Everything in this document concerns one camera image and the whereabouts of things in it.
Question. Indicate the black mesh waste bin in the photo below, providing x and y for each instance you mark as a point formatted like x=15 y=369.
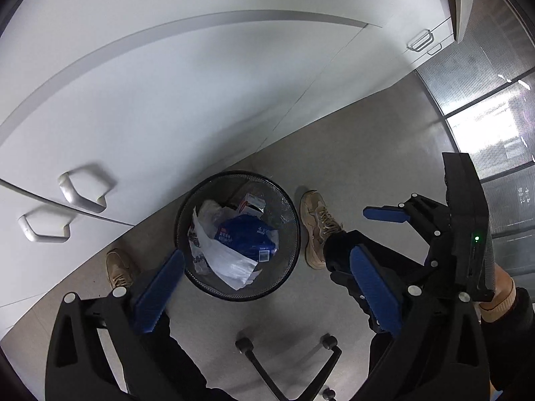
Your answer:
x=285 y=234

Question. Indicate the clear plastic bag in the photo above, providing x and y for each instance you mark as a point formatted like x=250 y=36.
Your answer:
x=221 y=259

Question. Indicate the white cabinet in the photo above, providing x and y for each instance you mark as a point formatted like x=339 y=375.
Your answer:
x=167 y=92

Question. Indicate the person's right forearm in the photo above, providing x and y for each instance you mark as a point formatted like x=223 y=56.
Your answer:
x=499 y=300

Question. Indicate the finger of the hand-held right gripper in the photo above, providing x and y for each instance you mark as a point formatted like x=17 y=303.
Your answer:
x=439 y=267
x=384 y=214

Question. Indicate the clear printed plastic wrapper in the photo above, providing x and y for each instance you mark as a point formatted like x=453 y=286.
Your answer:
x=196 y=255

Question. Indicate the person's left tan shoe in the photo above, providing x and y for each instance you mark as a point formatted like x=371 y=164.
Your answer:
x=119 y=267

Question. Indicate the person's left leg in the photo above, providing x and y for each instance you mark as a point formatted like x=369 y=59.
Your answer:
x=179 y=363

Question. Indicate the small white red box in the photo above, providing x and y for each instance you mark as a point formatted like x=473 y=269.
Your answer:
x=250 y=204

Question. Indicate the blue plastic packet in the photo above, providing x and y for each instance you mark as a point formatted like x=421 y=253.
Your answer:
x=246 y=234

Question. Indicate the frosted glass partition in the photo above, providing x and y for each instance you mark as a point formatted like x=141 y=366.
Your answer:
x=480 y=75

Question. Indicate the black chair base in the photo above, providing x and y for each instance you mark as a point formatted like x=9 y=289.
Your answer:
x=245 y=345

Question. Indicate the person's tan shoe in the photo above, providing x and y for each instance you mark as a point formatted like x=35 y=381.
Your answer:
x=119 y=267
x=317 y=225

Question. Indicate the person's right tan shoe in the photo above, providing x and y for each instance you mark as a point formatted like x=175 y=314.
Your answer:
x=317 y=225

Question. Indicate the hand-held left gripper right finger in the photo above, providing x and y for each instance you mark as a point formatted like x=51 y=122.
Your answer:
x=376 y=292

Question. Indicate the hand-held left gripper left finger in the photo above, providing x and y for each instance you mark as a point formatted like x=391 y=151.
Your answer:
x=161 y=292

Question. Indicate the person's leg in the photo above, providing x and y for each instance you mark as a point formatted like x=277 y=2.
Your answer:
x=342 y=250
x=179 y=363

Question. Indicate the person's right leg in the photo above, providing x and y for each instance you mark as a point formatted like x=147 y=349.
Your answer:
x=342 y=250

